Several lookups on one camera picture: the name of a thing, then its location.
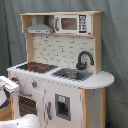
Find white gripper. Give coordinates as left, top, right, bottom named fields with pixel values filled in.
left=0, top=76, right=19, bottom=93

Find white oven door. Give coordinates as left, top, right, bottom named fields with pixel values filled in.
left=13, top=87, right=44, bottom=124

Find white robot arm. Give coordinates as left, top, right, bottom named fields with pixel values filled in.
left=0, top=76, right=41, bottom=128

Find wooden toy kitchen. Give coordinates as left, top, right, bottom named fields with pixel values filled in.
left=8, top=11, right=114, bottom=128

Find left grey stove knob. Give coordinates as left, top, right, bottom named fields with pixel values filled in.
left=12, top=77, right=18, bottom=82

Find grey stove knob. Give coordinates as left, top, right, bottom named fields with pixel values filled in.
left=12, top=77, right=18, bottom=82
left=32, top=81, right=37, bottom=88

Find right grey stove knob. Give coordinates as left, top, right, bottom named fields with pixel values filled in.
left=32, top=81, right=37, bottom=88

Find black stovetop red burners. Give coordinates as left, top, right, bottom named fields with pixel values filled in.
left=19, top=62, right=56, bottom=73

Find white cabinet door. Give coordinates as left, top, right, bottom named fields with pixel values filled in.
left=45, top=81, right=82, bottom=128

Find grey range hood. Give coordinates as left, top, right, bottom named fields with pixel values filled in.
left=25, top=16, right=53, bottom=35

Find grey toy sink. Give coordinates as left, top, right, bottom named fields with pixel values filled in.
left=53, top=68, right=93, bottom=81

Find black toy faucet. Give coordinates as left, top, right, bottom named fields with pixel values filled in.
left=76, top=51, right=94, bottom=70

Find toy microwave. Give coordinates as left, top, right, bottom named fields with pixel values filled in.
left=55, top=14, right=92, bottom=34

